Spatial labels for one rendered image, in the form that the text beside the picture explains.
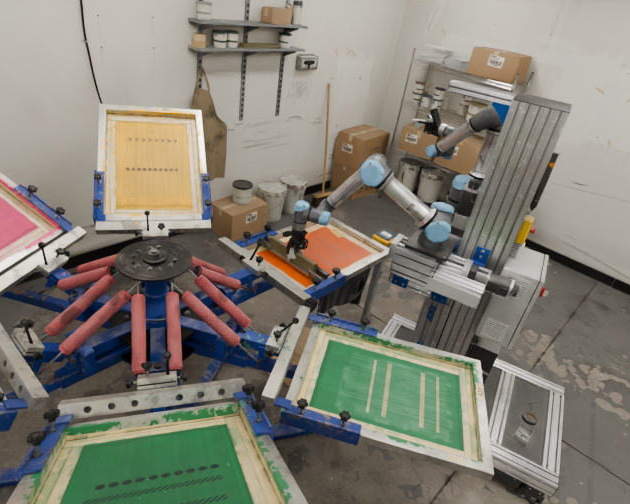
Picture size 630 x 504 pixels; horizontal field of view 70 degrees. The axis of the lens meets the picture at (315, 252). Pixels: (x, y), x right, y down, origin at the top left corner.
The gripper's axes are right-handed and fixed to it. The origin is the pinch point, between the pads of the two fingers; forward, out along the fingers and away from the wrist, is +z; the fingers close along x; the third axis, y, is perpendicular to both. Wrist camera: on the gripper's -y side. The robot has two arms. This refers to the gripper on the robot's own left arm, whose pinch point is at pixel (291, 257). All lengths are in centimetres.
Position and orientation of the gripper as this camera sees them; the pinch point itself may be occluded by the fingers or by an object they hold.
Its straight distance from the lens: 256.3
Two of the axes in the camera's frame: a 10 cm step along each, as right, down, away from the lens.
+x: 6.8, -3.0, 6.7
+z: -1.4, 8.4, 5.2
